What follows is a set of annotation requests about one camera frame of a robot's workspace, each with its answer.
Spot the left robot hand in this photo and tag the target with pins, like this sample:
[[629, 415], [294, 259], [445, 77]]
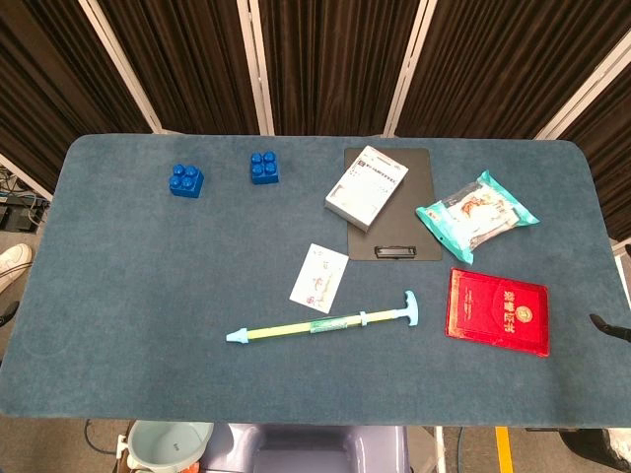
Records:
[[10, 313]]

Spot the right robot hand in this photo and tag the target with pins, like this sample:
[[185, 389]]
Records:
[[616, 331]]

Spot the clear tube with blue cap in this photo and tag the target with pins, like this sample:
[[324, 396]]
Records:
[[296, 329]]

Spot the white shoe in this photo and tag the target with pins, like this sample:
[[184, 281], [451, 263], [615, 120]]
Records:
[[12, 263]]

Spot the red booklet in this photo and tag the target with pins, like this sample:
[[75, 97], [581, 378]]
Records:
[[493, 310]]

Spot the blue felt table cloth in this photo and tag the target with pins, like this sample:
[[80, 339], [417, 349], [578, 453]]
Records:
[[148, 295]]

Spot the teal snack packet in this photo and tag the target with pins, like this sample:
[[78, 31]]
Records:
[[473, 217]]

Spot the pale green bucket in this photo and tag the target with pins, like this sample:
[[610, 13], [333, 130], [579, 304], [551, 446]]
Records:
[[167, 446]]

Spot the white table leg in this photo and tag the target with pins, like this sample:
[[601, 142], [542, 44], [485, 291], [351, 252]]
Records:
[[440, 451]]

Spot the blue building block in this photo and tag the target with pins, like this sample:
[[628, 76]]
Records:
[[186, 183], [264, 168]]

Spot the black clipboard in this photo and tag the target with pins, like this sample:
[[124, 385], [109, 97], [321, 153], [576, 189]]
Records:
[[409, 222]]

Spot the white grey cardboard box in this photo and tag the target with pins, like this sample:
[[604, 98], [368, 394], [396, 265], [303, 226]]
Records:
[[365, 189]]

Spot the white picture card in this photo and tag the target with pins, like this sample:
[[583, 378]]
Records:
[[319, 278]]

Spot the purple robot torso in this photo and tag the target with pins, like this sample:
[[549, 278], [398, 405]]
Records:
[[315, 448]]

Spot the dark brown pleated curtain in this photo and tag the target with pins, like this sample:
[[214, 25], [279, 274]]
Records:
[[335, 59]]

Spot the white screen frame post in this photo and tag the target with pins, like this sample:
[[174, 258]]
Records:
[[256, 64], [409, 64], [586, 90], [124, 65], [24, 176]]

